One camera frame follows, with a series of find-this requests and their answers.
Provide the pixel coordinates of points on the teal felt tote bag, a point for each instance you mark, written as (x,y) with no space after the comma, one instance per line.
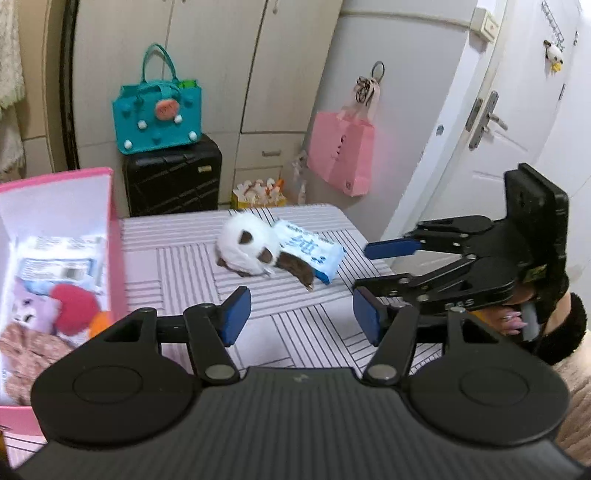
(157,120)

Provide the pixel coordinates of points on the pink paper bag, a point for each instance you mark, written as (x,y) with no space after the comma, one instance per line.
(339,152)

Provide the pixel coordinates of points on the blue white tissue pack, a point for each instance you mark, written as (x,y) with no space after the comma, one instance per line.
(309,247)
(55,263)

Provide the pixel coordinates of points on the pink fluffy pompom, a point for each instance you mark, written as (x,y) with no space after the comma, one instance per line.
(76,307)

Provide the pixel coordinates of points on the beige wardrobe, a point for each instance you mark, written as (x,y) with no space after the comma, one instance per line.
(207,55)

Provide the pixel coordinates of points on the purple plush toy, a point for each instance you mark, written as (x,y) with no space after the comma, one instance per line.
(30,309)

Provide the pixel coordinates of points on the white wall switch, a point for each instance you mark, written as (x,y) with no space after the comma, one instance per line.
(485,25)

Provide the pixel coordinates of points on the pink storage box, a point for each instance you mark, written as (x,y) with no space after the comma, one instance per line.
(113,240)

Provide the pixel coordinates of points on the white door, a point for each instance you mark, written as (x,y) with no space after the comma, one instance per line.
(517,83)

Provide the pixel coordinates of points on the white brown plush toy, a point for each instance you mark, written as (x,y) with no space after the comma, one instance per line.
(242,251)

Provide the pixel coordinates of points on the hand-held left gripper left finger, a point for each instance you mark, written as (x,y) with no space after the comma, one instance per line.
(235,314)

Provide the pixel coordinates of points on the black suitcase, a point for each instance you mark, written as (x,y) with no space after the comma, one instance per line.
(171,180)

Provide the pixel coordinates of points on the cream knitted cardigan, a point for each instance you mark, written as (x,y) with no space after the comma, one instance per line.
(10,69)

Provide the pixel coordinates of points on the person's right hand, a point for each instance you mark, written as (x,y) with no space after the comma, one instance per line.
(505,321)

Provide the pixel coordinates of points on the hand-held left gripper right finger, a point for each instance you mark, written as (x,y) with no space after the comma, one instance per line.
(367,318)

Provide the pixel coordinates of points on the metal wall hook rack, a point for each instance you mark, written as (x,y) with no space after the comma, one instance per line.
(551,21)

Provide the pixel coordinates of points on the round wall hook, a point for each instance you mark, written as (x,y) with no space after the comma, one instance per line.
(378,69)

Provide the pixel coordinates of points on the penguin plush toy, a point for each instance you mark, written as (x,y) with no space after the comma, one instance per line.
(554,55)

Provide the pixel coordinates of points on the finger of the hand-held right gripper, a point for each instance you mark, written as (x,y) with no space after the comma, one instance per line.
(461,281)
(392,248)

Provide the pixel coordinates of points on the orange ball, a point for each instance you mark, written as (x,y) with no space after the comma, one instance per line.
(100,325)

